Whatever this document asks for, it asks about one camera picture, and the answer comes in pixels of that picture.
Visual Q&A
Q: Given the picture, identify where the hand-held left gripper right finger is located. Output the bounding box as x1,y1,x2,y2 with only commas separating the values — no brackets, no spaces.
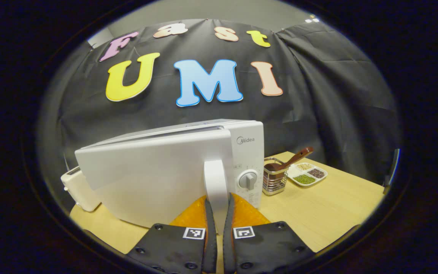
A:
223,192,314,274

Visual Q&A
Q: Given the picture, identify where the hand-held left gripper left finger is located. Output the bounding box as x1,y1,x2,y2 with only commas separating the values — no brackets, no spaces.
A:
126,195,218,274

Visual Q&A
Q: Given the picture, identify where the white microwave oven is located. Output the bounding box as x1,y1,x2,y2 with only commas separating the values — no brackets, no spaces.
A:
75,119,265,229

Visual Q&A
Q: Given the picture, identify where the white divided dish with beans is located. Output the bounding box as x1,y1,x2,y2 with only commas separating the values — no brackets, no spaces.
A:
286,162,328,187

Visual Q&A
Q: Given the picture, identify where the white toaster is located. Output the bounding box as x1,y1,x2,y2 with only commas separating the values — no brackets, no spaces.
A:
60,166,102,212

